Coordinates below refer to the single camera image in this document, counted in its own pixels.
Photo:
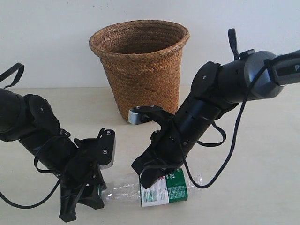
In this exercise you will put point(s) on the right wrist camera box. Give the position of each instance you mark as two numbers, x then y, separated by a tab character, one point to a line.
144	114

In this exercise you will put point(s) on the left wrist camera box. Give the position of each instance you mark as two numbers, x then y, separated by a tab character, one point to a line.
107	145

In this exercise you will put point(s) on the brown woven wicker basket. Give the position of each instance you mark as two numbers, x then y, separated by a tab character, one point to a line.
142	62

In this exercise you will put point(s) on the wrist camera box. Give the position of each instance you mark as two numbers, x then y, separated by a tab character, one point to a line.
144	114
107	145

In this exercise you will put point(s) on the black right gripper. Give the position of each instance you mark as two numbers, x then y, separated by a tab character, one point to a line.
165	153

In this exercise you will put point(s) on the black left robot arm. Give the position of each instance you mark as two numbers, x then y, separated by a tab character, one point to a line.
30	120

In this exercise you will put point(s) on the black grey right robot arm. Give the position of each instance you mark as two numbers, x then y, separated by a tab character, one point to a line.
216	89

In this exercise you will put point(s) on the clear plastic bottle green label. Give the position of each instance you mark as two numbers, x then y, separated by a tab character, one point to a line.
126	190

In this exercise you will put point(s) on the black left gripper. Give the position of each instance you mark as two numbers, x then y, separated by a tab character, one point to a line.
81	160

